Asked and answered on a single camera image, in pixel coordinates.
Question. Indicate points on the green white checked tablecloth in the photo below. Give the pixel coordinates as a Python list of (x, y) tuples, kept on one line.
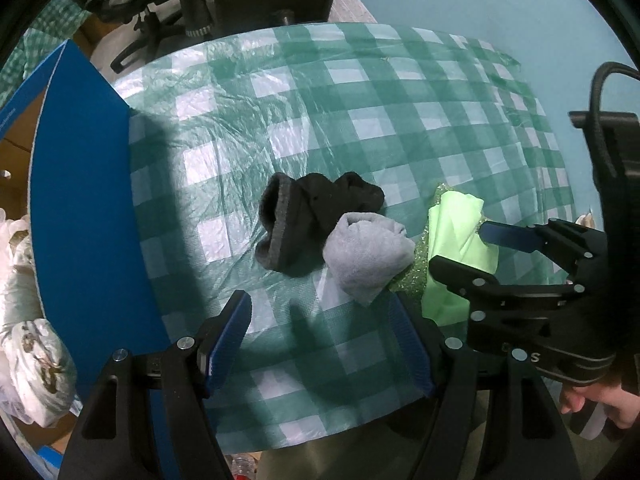
[(350, 110)]

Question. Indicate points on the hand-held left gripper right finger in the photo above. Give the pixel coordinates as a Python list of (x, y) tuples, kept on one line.
[(412, 345)]

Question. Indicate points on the grey sock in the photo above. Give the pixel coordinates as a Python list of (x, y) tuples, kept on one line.
[(365, 250)]

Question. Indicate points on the person's right hand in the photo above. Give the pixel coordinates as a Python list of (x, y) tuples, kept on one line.
[(612, 395)]

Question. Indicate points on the clear plastic bottle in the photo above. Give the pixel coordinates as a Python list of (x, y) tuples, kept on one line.
[(245, 467)]

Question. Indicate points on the light green cloth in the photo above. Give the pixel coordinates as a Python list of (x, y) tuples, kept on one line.
[(455, 230)]

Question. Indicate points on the black office chair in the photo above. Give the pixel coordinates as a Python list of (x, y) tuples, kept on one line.
[(145, 35)]

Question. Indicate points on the green glitter sponge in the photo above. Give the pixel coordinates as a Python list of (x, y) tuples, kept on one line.
[(412, 272)]

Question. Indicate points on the white mesh bath pouf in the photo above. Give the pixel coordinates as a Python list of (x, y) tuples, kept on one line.
[(15, 280)]

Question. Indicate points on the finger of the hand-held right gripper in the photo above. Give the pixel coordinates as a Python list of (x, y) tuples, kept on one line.
[(510, 237), (465, 275)]

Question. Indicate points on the blue-rimmed cardboard box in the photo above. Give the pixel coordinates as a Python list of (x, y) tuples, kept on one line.
[(85, 185)]

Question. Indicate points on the black sock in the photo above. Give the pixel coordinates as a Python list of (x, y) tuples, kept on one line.
[(300, 210)]

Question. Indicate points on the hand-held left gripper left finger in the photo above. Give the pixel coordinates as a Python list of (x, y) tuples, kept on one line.
[(230, 340)]

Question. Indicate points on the green checked cloth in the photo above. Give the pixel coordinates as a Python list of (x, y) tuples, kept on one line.
[(50, 25)]

